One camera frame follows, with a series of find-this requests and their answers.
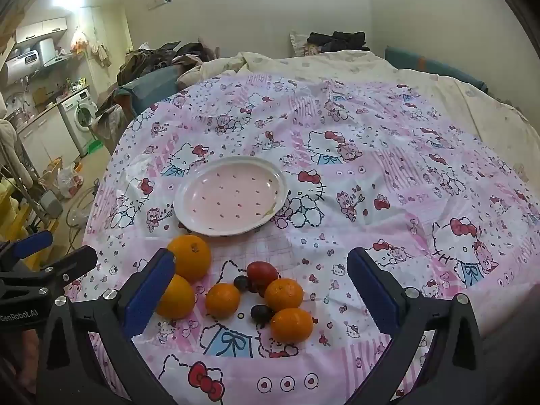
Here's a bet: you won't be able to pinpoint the white washing machine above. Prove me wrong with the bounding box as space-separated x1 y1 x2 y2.
58 88 100 155

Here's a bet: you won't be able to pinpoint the yellow cloth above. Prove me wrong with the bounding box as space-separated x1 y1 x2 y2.
0 196 32 241

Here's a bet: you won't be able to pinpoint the blue mattress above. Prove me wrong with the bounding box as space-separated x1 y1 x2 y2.
118 65 186 119

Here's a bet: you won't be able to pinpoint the white wall cabinet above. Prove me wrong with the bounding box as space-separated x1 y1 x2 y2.
16 17 68 44

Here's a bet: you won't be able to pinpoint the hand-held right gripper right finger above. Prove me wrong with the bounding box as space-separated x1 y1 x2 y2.
346 247 486 405

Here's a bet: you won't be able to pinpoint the white water heater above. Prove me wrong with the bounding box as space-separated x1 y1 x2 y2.
4 48 43 83

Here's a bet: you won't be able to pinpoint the large orange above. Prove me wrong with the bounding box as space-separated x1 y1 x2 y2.
156 274 196 320
167 235 212 283

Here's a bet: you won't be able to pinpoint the red tomato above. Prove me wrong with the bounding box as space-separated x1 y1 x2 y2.
246 262 279 290

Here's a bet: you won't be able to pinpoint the white base cabinet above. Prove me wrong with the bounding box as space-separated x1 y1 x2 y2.
17 112 79 178

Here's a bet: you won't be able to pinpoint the grey stool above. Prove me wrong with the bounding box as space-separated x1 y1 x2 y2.
40 190 64 220

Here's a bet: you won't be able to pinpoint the hanging beige cloth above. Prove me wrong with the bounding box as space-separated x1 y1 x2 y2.
90 41 111 67

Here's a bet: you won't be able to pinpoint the pile of dark clothes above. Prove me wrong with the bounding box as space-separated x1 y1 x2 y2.
117 41 220 85

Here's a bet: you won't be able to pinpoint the hanging orange bag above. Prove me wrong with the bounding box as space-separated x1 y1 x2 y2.
70 27 91 55

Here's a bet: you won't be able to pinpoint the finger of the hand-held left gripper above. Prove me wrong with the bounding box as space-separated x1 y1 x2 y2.
0 230 53 264
42 245 99 283

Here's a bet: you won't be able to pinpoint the cream quilt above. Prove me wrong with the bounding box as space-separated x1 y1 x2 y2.
177 49 540 186

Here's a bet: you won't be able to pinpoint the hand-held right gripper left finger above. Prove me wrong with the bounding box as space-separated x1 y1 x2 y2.
36 248 178 405

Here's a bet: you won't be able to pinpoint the pink dotted plate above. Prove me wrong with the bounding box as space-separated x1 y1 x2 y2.
173 155 290 237

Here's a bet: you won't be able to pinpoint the dark clothes on pillow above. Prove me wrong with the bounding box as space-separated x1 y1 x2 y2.
291 31 371 56

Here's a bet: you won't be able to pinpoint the pink cartoon printed blanket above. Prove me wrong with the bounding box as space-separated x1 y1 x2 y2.
63 72 540 405

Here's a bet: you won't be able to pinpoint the white plastic bag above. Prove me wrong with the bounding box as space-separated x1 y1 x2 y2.
57 165 85 199

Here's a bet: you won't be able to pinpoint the range hood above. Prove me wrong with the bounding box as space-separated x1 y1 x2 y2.
33 38 73 68

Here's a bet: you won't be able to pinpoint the small tangerine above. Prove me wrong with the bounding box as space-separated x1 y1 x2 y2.
264 278 304 312
205 283 241 320
270 308 314 344

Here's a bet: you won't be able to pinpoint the teal pillow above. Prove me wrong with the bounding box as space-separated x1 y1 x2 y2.
385 46 490 93

